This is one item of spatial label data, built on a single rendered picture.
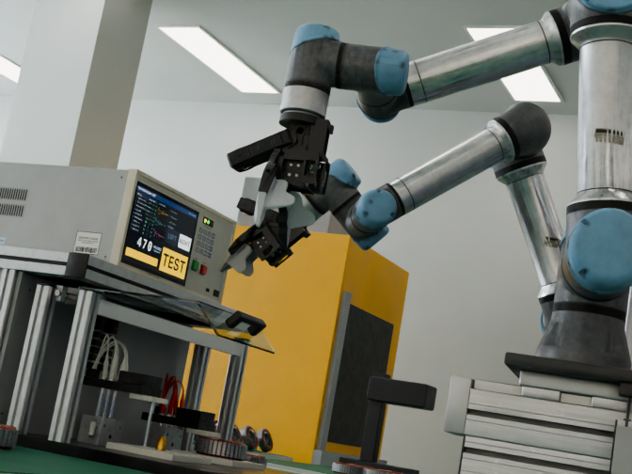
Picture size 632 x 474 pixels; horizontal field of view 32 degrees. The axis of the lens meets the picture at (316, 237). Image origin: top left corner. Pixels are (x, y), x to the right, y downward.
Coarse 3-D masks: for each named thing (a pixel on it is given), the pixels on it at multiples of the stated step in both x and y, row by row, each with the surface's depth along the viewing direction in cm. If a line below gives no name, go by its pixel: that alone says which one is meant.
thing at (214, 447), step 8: (200, 440) 233; (208, 440) 231; (216, 440) 231; (224, 440) 231; (200, 448) 232; (208, 448) 231; (216, 448) 231; (224, 448) 231; (232, 448) 231; (240, 448) 232; (216, 456) 231; (224, 456) 231; (232, 456) 231; (240, 456) 233
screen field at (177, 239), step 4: (168, 232) 234; (172, 232) 235; (176, 232) 237; (168, 236) 234; (172, 236) 236; (176, 236) 237; (180, 236) 238; (184, 236) 240; (168, 240) 234; (172, 240) 236; (176, 240) 237; (180, 240) 238; (184, 240) 240; (188, 240) 242; (172, 244) 236; (176, 244) 237; (180, 244) 239; (184, 244) 240; (188, 244) 242; (184, 248) 240; (188, 248) 242
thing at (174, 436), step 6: (150, 426) 240; (156, 426) 239; (162, 426) 239; (150, 432) 239; (156, 432) 239; (162, 432) 238; (168, 432) 239; (174, 432) 241; (180, 432) 243; (150, 438) 239; (156, 438) 238; (168, 438) 239; (174, 438) 241; (180, 438) 244; (150, 444) 239; (168, 444) 239; (174, 444) 242; (180, 444) 244
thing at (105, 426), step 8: (88, 416) 218; (96, 416) 218; (80, 424) 218; (88, 424) 217; (104, 424) 217; (112, 424) 220; (120, 424) 222; (80, 432) 218; (96, 432) 216; (104, 432) 217; (112, 432) 220; (120, 432) 222; (80, 440) 217; (88, 440) 217; (96, 440) 216; (104, 440) 218; (112, 440) 220
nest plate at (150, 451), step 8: (112, 448) 210; (120, 448) 209; (128, 448) 208; (136, 448) 208; (144, 448) 210; (152, 448) 218; (152, 456) 206; (160, 456) 205; (168, 456) 204; (176, 456) 205; (184, 456) 208; (192, 456) 211; (208, 464) 216
